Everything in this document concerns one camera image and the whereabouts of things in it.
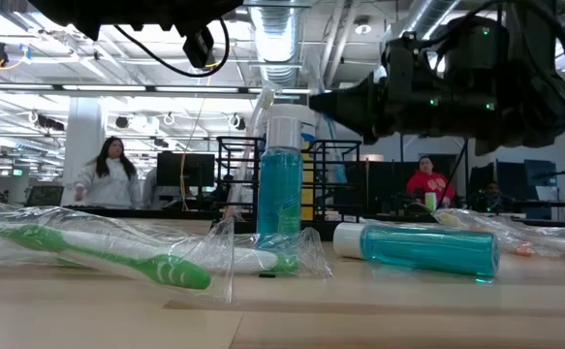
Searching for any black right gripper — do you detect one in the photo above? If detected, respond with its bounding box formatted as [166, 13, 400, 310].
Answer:
[308, 29, 501, 157]

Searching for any blue bagged toothbrush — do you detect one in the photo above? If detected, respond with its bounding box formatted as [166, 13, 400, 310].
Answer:
[318, 113, 349, 185]

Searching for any blue mouthwash bottle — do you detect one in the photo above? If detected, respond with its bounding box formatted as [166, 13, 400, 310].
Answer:
[332, 221, 501, 285]
[256, 115, 305, 246]

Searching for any green white bagged toothbrush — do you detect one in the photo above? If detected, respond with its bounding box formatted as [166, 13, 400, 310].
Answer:
[0, 203, 237, 304]
[211, 226, 334, 281]

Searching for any person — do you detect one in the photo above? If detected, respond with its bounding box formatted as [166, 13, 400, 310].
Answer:
[405, 154, 457, 210]
[72, 136, 143, 210]
[475, 180, 514, 214]

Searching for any black monitor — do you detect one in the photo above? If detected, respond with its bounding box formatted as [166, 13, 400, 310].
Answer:
[155, 151, 216, 189]

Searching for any blue board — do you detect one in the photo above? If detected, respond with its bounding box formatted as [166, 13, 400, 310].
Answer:
[523, 158, 558, 220]

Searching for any dark laptop screen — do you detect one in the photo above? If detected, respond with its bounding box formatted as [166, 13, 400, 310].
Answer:
[24, 185, 65, 208]

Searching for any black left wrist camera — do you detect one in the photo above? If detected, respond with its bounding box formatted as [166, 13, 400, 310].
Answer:
[181, 26, 216, 70]

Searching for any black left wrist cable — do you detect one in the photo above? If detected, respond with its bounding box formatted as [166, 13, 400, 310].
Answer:
[111, 16, 232, 79]

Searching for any black wire caddy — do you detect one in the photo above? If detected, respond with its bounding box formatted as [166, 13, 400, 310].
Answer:
[211, 136, 363, 242]

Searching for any silver ventilation duct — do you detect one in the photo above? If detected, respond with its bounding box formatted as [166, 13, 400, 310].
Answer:
[250, 0, 315, 88]

